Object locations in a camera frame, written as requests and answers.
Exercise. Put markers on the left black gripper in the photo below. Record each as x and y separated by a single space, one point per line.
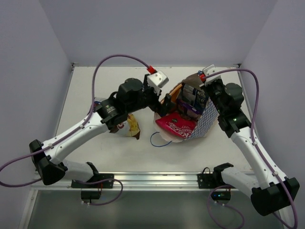
156 100

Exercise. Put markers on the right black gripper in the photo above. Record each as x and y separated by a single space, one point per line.
206 88

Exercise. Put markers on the purple snack packet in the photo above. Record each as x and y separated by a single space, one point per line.
187 110

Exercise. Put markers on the orange snack bag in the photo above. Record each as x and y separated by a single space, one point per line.
174 93

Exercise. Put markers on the red KitKat snack bag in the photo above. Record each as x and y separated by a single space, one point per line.
176 125

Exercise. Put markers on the checkered paper bag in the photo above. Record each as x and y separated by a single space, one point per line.
204 123

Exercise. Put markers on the brown Chips Ahoy bag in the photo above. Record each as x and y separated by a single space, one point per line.
128 128

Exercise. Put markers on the blue white cookie bag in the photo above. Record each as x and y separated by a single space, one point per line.
98 100

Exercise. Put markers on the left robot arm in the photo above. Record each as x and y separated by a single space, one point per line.
49 157

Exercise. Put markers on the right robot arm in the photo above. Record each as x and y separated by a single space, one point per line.
271 189

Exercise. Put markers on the dark blue snack packet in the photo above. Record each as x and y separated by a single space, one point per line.
194 97

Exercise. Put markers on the right black controller box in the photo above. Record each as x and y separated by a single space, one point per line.
221 196

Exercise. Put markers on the black controller box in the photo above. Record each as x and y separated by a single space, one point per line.
89 196
221 196

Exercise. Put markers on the left black controller box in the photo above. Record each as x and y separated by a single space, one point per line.
89 196

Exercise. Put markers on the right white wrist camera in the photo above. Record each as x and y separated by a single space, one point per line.
210 74

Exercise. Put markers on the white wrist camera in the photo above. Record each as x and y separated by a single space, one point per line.
157 81
210 74

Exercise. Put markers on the front blue bag handle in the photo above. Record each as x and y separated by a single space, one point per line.
157 141

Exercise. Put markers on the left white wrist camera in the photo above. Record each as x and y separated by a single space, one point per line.
157 81

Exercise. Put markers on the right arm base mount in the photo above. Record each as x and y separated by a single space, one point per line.
208 179

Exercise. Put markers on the aluminium mounting rail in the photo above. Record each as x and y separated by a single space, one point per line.
150 181

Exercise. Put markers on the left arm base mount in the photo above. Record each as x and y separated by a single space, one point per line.
97 179

